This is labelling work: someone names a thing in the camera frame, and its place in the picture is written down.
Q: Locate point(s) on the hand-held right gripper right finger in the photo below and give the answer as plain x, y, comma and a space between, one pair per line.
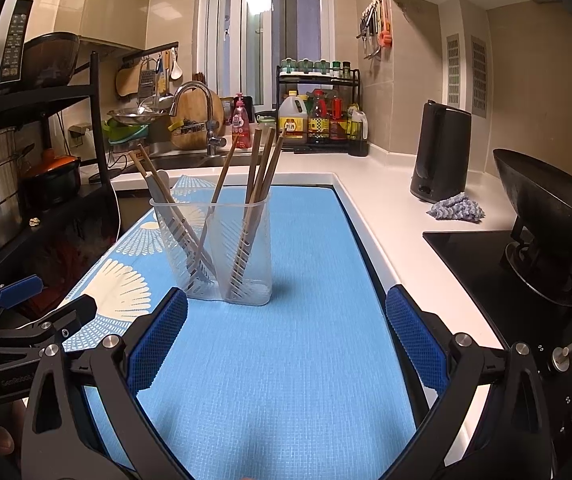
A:
416, 345

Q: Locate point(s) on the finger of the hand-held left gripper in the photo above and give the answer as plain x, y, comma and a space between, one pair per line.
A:
18, 292
73, 312

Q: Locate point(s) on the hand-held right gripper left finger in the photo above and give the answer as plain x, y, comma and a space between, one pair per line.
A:
158, 345

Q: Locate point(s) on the clear plastic utensil holder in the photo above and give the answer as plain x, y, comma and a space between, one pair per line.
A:
261, 260

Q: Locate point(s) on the black gas stove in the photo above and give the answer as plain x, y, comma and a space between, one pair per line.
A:
466, 260

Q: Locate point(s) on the orange lidded pot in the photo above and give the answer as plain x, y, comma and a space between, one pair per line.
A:
53, 177

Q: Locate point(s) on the blue patterned tablecloth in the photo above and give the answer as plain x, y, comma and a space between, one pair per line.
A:
291, 360

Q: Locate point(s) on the blue knitted dishcloth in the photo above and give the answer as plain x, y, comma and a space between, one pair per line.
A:
458, 210

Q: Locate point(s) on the steel sink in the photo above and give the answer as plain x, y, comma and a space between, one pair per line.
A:
175, 160

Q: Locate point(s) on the green basin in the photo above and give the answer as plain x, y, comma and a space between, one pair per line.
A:
123, 132

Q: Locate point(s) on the black countertop appliance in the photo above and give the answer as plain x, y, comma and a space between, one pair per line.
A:
441, 155

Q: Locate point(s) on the black wok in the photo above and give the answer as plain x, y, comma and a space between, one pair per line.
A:
541, 195

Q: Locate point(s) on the black shelf rack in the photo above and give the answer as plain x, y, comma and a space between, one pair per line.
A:
98, 110

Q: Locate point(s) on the steel bowl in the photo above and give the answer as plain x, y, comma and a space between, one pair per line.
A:
133, 115

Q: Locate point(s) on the steel kitchen faucet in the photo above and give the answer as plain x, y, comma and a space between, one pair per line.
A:
211, 135

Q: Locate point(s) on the dark bowl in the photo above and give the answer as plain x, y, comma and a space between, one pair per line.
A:
50, 57

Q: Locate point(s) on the round wooden cutting board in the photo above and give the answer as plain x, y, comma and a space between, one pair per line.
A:
193, 107

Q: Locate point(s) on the red sauce bottle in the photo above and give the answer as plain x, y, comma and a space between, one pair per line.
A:
337, 120

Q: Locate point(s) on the small wooden board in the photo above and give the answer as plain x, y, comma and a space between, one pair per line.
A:
128, 80

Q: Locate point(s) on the red dish soap bottle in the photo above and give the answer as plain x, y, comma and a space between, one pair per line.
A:
240, 120

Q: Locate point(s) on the metal grater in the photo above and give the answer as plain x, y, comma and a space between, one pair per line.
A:
147, 84

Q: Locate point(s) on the dark soy sauce bottle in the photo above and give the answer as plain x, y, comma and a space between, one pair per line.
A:
319, 125

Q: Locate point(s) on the glass jar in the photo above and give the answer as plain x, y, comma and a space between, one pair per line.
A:
264, 121

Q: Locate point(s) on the yellow cooking oil jug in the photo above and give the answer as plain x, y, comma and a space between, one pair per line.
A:
293, 127

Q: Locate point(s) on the white ladle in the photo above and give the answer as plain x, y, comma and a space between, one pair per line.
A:
175, 71

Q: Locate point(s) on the black spice rack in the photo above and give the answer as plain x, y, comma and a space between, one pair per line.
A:
278, 105

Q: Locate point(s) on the row of spice jars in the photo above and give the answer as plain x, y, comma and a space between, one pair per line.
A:
306, 67

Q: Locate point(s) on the metal kitchen shears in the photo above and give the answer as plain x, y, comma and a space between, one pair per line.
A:
368, 22

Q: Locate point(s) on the sliding glass window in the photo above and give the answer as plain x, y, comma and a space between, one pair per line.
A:
261, 25

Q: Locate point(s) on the wall power outlet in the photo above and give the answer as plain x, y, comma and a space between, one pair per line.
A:
79, 132

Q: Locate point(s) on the black hanging rail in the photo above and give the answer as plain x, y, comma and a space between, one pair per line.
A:
150, 51

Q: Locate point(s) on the white wall vent grille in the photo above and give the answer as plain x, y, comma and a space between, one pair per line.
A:
454, 72
479, 75

